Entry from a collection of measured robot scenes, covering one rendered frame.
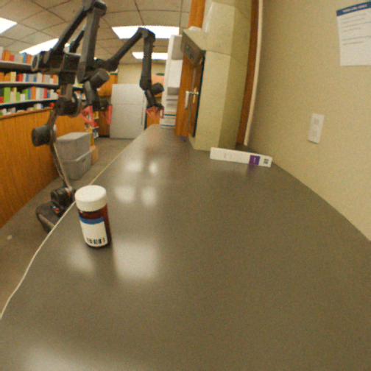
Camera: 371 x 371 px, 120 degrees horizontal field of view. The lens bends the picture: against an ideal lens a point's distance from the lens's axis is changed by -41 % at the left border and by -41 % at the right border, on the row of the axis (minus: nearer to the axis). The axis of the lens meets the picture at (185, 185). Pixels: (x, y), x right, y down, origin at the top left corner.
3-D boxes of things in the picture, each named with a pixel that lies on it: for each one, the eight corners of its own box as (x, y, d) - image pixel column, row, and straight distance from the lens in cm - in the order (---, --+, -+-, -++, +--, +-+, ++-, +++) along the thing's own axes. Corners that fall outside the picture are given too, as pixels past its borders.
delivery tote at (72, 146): (93, 150, 332) (92, 132, 326) (76, 160, 280) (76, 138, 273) (73, 149, 351) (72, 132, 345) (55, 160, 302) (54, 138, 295)
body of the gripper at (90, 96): (109, 104, 79) (104, 89, 82) (91, 104, 72) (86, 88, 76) (99, 111, 84) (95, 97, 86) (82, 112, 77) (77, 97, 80)
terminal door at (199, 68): (188, 129, 113) (196, 68, 116) (193, 138, 83) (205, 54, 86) (187, 129, 113) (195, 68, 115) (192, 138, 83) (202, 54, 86)
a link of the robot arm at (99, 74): (90, 75, 90) (76, 73, 85) (107, 60, 84) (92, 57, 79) (96, 96, 85) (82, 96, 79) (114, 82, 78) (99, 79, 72)
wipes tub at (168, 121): (175, 126, 166) (177, 110, 165) (175, 129, 153) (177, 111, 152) (161, 126, 167) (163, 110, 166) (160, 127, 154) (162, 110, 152)
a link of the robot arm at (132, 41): (148, 26, 144) (140, 21, 137) (158, 36, 136) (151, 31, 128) (109, 68, 154) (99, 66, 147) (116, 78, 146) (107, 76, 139)
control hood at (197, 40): (196, 65, 117) (199, 51, 120) (206, 50, 86) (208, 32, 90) (178, 62, 116) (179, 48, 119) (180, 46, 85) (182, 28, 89)
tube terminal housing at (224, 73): (225, 142, 120) (240, 34, 132) (244, 155, 90) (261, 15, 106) (188, 137, 115) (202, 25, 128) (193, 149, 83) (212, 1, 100)
